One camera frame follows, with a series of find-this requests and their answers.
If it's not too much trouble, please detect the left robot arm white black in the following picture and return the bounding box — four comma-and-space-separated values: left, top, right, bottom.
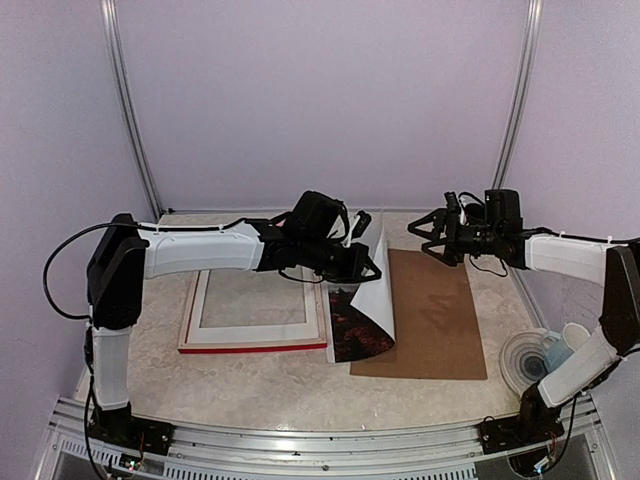
86, 191, 382, 445

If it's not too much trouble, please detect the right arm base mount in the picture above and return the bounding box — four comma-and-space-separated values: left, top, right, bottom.
477, 415, 565, 455

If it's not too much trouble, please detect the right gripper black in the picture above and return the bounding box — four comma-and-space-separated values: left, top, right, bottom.
408, 208, 501, 266

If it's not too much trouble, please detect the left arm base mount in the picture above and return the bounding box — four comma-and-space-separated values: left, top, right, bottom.
88, 416, 175, 456

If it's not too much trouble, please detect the autumn forest photo print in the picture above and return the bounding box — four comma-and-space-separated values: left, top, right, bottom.
322, 212, 396, 364

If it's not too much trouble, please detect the aluminium corner post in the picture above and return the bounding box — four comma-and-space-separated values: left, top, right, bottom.
100, 0, 164, 220
491, 0, 544, 189

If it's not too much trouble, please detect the white mat board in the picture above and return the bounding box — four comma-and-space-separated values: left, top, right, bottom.
187, 272, 321, 347

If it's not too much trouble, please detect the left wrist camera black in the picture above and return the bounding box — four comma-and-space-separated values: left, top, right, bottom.
348, 210, 372, 243

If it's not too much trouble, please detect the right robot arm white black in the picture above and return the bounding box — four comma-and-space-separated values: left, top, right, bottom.
407, 189, 639, 444

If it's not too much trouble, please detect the aluminium front rail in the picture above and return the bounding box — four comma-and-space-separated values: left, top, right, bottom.
34, 394, 616, 480

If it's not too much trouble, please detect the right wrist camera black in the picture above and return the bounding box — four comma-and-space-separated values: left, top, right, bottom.
444, 192, 464, 224

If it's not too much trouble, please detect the wooden photo frame red edge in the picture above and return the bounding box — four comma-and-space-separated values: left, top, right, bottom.
177, 269, 329, 355

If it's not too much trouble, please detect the right aluminium corner post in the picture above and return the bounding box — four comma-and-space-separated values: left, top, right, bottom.
491, 0, 544, 189

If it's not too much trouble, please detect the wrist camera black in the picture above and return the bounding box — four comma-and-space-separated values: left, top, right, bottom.
444, 192, 464, 224
348, 210, 372, 243

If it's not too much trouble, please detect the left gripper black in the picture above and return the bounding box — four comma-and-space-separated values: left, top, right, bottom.
300, 234, 382, 285

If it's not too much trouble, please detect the left aluminium corner post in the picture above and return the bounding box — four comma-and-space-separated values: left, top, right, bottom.
100, 0, 164, 220

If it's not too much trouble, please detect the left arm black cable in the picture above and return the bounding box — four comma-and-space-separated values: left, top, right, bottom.
43, 223, 151, 321

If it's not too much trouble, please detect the brown backing board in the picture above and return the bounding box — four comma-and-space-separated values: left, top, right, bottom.
350, 249, 488, 380

